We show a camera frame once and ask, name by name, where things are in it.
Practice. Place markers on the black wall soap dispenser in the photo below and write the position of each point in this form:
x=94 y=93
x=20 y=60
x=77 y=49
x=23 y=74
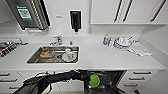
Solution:
x=75 y=20

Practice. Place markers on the white two-door base cabinet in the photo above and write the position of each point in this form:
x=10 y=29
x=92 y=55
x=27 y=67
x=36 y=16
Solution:
x=65 y=87

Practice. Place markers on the white wide drawer cabinet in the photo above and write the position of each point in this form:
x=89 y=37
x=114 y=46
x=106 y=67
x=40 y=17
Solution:
x=8 y=80

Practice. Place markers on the steel sink basin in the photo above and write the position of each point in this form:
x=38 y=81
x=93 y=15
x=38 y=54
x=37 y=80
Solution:
x=33 y=60

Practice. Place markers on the steel paper towel dispenser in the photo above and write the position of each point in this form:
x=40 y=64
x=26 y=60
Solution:
x=25 y=13

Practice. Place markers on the orange sponge in bowl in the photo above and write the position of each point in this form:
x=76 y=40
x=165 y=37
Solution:
x=47 y=53

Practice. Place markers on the small wall label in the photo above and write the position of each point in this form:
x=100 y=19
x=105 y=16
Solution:
x=58 y=16

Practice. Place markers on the white plate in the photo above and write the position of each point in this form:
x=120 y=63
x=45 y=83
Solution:
x=74 y=59

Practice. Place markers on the dish rack with items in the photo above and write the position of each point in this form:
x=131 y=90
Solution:
x=10 y=46

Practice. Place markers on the stainless steel dishwasher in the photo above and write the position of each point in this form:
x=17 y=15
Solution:
x=110 y=83

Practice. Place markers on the chrome sink faucet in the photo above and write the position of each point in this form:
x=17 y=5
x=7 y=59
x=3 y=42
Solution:
x=56 y=40

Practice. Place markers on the white plastic bottle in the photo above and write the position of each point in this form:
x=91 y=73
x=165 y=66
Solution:
x=110 y=42

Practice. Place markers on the stack of white dishes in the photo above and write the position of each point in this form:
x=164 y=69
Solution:
x=123 y=42

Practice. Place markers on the white mug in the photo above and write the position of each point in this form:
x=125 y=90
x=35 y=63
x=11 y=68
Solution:
x=68 y=54

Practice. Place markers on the green bowl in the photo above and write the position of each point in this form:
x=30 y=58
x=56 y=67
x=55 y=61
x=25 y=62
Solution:
x=94 y=80

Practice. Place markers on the white three-door wall cabinet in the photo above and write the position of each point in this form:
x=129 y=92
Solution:
x=133 y=10

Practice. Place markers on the white wall outlet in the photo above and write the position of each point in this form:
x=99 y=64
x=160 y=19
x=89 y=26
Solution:
x=89 y=31

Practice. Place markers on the white narrow drawer cabinet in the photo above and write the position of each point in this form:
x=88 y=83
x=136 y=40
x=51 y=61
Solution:
x=140 y=78

